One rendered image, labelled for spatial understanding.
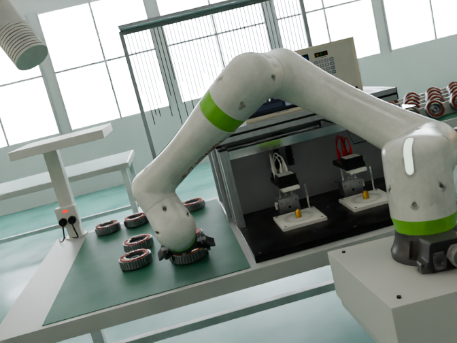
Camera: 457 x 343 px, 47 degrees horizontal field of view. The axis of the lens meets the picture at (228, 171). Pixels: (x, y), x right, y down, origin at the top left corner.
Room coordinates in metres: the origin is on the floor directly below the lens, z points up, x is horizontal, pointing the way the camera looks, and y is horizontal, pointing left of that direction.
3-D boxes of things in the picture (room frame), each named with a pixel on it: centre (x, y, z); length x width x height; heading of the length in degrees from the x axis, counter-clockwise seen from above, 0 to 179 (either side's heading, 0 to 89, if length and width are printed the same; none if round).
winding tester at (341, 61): (2.03, -0.30, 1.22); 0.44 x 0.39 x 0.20; 95
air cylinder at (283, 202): (1.84, -0.18, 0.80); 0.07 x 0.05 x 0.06; 95
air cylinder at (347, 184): (1.86, -0.42, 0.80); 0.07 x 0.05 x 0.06; 95
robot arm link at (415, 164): (1.03, -0.38, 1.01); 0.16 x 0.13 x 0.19; 147
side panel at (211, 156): (2.08, 0.04, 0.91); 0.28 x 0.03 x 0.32; 5
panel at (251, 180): (1.96, -0.29, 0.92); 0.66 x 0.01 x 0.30; 95
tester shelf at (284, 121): (2.02, -0.29, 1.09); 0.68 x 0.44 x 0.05; 95
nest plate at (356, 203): (1.71, -0.44, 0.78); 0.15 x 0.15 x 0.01; 5
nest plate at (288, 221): (1.69, -0.19, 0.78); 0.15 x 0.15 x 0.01; 5
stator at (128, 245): (1.89, 0.39, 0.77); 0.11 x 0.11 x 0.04
